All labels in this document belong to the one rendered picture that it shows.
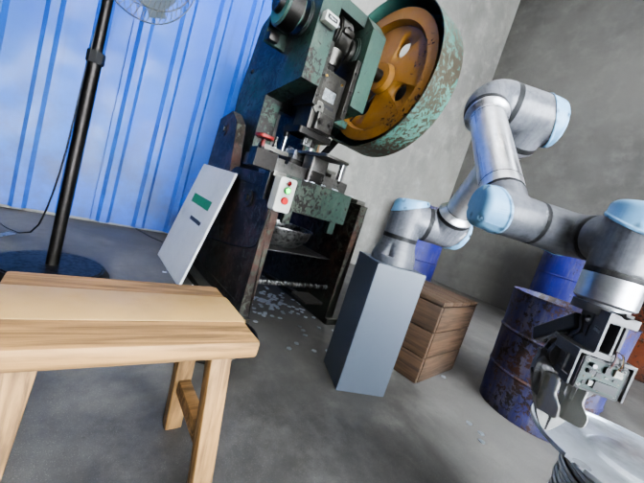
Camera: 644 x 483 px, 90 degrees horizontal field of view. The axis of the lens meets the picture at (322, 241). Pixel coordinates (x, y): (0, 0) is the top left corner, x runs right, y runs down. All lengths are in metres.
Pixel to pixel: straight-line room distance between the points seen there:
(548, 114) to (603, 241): 0.43
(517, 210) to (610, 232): 0.12
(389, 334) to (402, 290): 0.16
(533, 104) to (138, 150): 2.25
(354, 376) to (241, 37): 2.42
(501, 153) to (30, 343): 0.75
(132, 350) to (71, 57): 2.21
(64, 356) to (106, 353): 0.04
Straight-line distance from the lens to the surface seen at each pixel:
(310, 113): 1.61
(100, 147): 2.54
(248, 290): 1.35
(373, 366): 1.17
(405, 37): 2.07
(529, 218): 0.61
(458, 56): 1.86
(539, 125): 0.95
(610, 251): 0.60
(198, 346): 0.52
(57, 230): 1.58
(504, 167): 0.67
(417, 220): 1.09
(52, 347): 0.49
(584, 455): 0.68
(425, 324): 1.38
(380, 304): 1.07
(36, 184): 2.56
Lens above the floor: 0.58
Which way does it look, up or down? 7 degrees down
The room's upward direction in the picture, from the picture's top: 17 degrees clockwise
